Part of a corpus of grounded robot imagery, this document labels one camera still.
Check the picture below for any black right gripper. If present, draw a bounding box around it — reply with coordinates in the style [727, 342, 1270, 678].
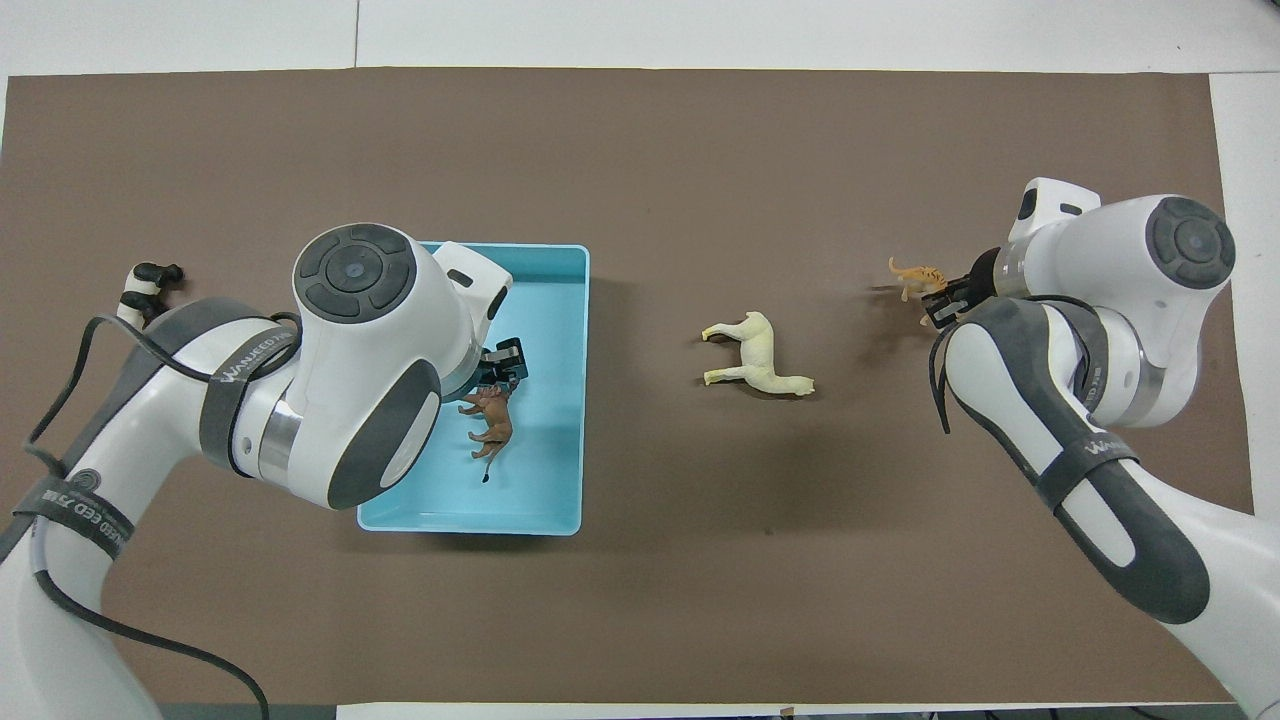
[925, 247, 1001, 331]

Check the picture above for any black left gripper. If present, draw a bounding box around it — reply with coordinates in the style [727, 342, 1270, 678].
[465, 338, 529, 397]

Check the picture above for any orange striped tiger toy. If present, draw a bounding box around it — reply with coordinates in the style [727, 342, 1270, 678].
[889, 257, 948, 329]

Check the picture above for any brown lion toy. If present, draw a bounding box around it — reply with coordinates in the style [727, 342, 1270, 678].
[458, 385, 516, 486]

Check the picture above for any cream white horse toy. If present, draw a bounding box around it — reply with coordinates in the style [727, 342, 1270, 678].
[701, 310, 816, 399]

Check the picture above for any black white panda toy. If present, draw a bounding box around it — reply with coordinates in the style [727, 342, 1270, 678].
[117, 262, 185, 329]

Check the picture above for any light blue storage box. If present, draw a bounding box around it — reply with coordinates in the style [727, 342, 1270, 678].
[357, 240, 591, 537]

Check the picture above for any brown paper table mat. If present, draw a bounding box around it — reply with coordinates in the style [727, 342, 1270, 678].
[0, 66, 1276, 707]

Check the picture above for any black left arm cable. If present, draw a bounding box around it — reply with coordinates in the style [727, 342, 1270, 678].
[22, 312, 301, 720]

